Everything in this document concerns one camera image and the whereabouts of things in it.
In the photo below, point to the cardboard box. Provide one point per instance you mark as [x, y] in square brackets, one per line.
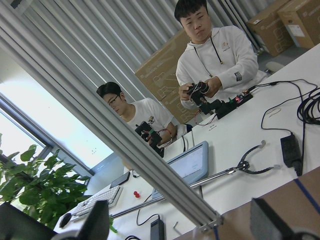
[158, 74]
[269, 30]

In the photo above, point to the person in white t-shirt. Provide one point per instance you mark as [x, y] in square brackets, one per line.
[145, 110]

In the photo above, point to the aluminium frame post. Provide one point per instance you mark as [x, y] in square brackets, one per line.
[43, 63]

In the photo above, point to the black power adapter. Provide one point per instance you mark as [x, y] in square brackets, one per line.
[291, 153]

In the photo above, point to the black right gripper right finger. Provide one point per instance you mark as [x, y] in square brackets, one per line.
[266, 224]

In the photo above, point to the green potted plant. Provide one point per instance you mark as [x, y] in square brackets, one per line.
[47, 188]

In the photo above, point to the blue teach pendant tablet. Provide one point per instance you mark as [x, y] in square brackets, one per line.
[192, 165]

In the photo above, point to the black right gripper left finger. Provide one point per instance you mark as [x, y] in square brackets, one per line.
[96, 226]

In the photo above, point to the metal reacher grabber tool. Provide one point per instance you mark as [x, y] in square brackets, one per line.
[243, 166]

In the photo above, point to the black computer mouse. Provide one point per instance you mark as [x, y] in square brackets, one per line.
[65, 220]

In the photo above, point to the person in white hoodie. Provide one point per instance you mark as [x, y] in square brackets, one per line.
[222, 57]

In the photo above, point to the smartphone on table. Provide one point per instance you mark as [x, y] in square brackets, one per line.
[120, 180]

